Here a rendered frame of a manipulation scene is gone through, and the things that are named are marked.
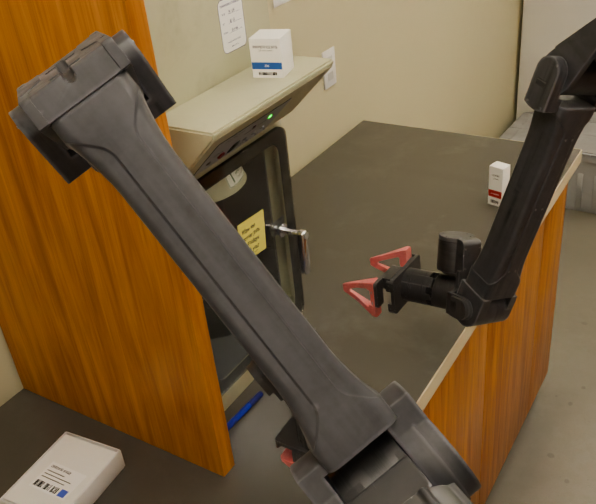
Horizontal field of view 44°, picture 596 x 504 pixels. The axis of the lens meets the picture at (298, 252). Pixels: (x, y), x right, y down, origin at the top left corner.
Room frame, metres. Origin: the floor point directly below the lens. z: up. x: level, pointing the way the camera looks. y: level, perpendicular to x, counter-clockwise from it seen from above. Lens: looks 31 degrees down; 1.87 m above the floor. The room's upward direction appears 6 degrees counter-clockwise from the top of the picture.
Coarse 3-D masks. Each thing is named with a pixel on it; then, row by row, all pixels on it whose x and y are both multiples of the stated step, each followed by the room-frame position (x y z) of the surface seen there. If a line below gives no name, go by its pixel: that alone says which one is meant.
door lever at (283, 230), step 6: (282, 228) 1.18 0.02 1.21; (288, 228) 1.17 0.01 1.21; (282, 234) 1.17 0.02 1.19; (288, 234) 1.17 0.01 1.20; (294, 234) 1.16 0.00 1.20; (300, 234) 1.15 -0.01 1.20; (306, 234) 1.15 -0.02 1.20; (300, 240) 1.15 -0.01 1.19; (306, 240) 1.15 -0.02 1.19; (300, 246) 1.15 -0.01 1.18; (306, 246) 1.15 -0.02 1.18; (300, 252) 1.15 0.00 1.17; (306, 252) 1.15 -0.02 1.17; (300, 258) 1.15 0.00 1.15; (306, 258) 1.15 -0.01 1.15; (300, 264) 1.15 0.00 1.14; (306, 264) 1.15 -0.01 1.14; (306, 270) 1.15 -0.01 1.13
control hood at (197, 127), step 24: (240, 72) 1.14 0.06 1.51; (312, 72) 1.11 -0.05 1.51; (216, 96) 1.04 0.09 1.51; (240, 96) 1.03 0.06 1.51; (264, 96) 1.02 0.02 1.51; (288, 96) 1.07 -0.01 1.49; (168, 120) 0.97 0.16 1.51; (192, 120) 0.96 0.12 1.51; (216, 120) 0.95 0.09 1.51; (240, 120) 0.95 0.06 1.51; (192, 144) 0.92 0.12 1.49; (216, 144) 0.93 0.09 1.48; (192, 168) 0.93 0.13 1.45
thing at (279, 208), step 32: (256, 160) 1.14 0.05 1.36; (288, 160) 1.21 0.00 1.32; (224, 192) 1.06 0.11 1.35; (256, 192) 1.13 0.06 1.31; (288, 192) 1.21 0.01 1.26; (288, 224) 1.20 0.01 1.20; (288, 256) 1.19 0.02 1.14; (288, 288) 1.18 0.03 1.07; (224, 352) 1.01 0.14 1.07; (224, 384) 1.00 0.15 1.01
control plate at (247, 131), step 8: (272, 112) 1.06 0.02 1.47; (256, 120) 1.02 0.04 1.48; (264, 120) 1.07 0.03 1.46; (248, 128) 1.01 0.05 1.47; (256, 128) 1.07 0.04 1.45; (232, 136) 0.97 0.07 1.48; (240, 136) 1.01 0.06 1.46; (248, 136) 1.07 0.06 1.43; (224, 144) 0.97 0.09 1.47; (232, 144) 1.02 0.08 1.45; (240, 144) 1.07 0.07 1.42; (216, 152) 0.97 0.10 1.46; (208, 160) 0.97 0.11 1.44; (216, 160) 1.02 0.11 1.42; (200, 168) 0.97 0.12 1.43
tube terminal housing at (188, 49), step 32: (160, 0) 1.03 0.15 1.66; (192, 0) 1.08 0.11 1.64; (256, 0) 1.20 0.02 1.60; (160, 32) 1.02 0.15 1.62; (192, 32) 1.07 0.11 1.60; (160, 64) 1.01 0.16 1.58; (192, 64) 1.06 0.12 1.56; (224, 64) 1.12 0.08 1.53; (192, 96) 1.05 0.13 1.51; (224, 160) 1.09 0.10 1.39
